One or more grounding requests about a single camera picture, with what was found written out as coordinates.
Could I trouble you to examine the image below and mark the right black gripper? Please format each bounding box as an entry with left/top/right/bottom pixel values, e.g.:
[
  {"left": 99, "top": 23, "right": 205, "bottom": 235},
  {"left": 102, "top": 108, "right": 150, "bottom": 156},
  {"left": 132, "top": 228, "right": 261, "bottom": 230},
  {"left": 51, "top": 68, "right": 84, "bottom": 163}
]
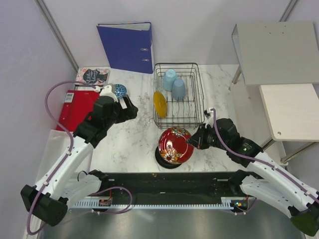
[{"left": 186, "top": 123, "right": 229, "bottom": 151}]

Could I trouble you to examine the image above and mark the blue patterned bowl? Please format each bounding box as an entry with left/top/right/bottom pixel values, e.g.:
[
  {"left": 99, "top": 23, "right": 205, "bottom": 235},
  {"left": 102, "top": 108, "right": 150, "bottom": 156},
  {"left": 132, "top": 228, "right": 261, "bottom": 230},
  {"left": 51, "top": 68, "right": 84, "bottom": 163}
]
[{"left": 114, "top": 84, "right": 127, "bottom": 99}]

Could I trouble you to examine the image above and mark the red floral plate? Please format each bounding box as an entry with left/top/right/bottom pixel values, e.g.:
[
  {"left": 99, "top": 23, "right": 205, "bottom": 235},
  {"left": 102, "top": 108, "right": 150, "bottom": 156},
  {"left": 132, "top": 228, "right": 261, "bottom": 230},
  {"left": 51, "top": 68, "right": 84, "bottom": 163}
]
[{"left": 157, "top": 126, "right": 194, "bottom": 163}]

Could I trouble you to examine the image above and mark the yellow plate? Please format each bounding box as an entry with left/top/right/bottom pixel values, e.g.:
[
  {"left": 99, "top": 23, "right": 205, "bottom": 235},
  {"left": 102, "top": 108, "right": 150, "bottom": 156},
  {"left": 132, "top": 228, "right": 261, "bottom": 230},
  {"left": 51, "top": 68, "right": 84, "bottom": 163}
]
[{"left": 153, "top": 91, "right": 167, "bottom": 118}]

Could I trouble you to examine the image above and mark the black plate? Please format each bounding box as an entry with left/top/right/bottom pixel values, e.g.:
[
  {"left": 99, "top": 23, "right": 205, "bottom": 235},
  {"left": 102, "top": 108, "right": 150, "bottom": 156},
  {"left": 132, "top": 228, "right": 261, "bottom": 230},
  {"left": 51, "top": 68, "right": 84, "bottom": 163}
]
[{"left": 155, "top": 147, "right": 183, "bottom": 169}]

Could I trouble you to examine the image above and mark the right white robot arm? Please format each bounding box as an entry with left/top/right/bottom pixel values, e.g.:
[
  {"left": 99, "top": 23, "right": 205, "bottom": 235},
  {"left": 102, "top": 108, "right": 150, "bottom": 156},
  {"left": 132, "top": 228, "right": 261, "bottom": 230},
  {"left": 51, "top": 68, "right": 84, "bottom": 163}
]
[{"left": 186, "top": 118, "right": 319, "bottom": 237}]

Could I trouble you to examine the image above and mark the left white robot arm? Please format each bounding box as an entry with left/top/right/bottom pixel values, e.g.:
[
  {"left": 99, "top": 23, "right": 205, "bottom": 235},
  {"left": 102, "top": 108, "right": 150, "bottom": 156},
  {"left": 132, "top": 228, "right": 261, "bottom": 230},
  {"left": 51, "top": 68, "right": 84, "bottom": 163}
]
[{"left": 20, "top": 95, "right": 138, "bottom": 227}]

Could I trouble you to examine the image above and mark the red folder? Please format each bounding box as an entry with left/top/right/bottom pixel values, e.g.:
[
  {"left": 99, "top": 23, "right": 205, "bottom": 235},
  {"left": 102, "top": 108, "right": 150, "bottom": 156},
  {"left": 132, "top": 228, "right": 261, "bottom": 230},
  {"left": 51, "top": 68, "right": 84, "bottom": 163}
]
[{"left": 58, "top": 90, "right": 99, "bottom": 132}]

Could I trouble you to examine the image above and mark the little women book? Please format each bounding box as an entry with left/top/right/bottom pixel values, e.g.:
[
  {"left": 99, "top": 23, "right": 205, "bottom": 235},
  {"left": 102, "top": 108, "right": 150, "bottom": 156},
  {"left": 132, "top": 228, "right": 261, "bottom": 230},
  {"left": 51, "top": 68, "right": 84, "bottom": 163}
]
[{"left": 75, "top": 67, "right": 110, "bottom": 86}]

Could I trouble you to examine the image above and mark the light blue cup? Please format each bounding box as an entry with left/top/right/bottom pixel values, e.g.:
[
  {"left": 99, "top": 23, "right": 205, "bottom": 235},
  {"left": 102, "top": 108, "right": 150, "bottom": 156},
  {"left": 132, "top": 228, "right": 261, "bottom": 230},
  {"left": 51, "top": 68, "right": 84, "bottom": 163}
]
[{"left": 163, "top": 69, "right": 177, "bottom": 91}]

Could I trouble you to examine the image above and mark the beige wooden board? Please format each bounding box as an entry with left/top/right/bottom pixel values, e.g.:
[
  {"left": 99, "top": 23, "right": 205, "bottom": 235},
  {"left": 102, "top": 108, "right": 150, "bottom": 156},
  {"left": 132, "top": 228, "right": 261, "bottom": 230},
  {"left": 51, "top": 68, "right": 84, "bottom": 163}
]
[{"left": 259, "top": 84, "right": 319, "bottom": 142}]

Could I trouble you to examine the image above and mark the grey metal shelf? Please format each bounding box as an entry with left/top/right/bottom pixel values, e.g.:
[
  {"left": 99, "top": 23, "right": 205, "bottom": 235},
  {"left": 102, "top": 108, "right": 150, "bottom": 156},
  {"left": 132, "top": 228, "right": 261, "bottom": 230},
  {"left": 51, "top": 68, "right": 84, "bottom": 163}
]
[{"left": 232, "top": 21, "right": 319, "bottom": 85}]

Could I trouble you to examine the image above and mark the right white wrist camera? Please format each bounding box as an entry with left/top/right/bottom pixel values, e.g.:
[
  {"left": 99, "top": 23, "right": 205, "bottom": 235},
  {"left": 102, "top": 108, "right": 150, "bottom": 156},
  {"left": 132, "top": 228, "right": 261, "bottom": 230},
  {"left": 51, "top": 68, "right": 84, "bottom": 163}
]
[{"left": 204, "top": 108, "right": 216, "bottom": 128}]

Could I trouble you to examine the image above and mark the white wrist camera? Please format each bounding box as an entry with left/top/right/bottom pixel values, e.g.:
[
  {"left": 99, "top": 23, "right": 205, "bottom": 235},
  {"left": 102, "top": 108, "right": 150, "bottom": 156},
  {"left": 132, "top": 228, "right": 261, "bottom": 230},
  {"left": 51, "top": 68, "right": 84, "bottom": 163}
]
[
  {"left": 93, "top": 84, "right": 124, "bottom": 110},
  {"left": 204, "top": 108, "right": 216, "bottom": 128}
]

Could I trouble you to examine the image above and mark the black wire dish rack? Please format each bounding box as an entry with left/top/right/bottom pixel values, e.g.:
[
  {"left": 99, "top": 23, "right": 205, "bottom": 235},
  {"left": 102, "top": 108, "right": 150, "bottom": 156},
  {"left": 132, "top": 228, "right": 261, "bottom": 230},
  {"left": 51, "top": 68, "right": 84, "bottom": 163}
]
[{"left": 154, "top": 62, "right": 204, "bottom": 129}]

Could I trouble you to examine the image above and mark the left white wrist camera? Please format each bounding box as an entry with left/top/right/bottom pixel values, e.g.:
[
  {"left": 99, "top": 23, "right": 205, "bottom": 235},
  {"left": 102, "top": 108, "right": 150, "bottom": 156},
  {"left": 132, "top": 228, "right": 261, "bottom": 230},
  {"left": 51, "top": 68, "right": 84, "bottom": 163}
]
[{"left": 93, "top": 84, "right": 124, "bottom": 110}]

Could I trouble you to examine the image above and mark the blue ring binder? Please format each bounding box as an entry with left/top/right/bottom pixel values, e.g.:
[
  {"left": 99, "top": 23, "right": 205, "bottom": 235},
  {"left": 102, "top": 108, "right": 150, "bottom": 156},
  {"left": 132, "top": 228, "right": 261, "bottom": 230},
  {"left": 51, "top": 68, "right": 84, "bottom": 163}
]
[{"left": 97, "top": 22, "right": 154, "bottom": 74}]

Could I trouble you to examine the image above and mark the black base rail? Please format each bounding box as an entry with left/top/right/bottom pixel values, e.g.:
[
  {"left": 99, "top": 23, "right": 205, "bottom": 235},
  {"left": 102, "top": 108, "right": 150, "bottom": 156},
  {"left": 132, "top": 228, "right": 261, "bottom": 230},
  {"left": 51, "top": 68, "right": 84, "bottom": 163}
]
[{"left": 99, "top": 172, "right": 246, "bottom": 206}]

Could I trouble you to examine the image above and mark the white cable duct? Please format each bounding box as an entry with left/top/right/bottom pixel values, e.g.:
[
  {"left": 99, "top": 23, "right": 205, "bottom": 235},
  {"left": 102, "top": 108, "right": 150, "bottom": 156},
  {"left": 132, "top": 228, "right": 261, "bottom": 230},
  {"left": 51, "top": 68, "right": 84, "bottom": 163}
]
[{"left": 69, "top": 196, "right": 235, "bottom": 209}]

